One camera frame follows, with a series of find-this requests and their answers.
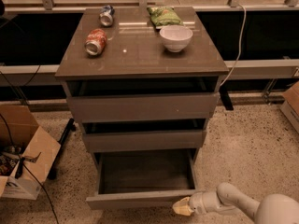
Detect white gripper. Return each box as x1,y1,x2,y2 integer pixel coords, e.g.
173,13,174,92
173,191,222,217

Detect grey bottom drawer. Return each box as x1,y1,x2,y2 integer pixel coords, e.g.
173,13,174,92
86,149,199,210

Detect grey drawer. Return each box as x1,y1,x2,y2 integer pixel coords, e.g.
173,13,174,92
67,77,219,122
83,119,206,152
86,149,199,210

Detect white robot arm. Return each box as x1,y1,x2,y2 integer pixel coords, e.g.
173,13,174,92
172,183,299,224

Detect grey middle drawer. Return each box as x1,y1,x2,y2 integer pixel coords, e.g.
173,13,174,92
83,119,206,152

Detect grey drawer cabinet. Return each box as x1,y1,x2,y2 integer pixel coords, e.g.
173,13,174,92
54,6,230,170

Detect grey top drawer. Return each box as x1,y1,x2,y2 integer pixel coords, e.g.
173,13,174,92
67,77,219,122

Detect black stand leg right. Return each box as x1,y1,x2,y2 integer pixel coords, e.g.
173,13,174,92
220,85,234,111

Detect black stand leg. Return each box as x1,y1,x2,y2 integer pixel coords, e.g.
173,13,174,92
220,85,234,111
48,119,76,180

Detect black stand leg left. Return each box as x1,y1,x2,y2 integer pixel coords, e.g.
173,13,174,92
48,119,76,180

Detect cardboard box right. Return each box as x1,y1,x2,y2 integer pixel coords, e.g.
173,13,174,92
280,81,299,133

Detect open cardboard box left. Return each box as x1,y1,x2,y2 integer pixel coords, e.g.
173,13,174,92
0,105,60,200

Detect white ceramic bowl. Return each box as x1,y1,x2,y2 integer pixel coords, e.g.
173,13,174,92
159,25,193,52

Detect red soda can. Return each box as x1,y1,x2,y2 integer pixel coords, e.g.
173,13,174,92
84,28,107,56

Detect green chip bag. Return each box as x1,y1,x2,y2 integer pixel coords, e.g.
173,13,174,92
147,7,182,27

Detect white cable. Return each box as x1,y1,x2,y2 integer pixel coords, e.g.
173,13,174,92
219,4,247,89

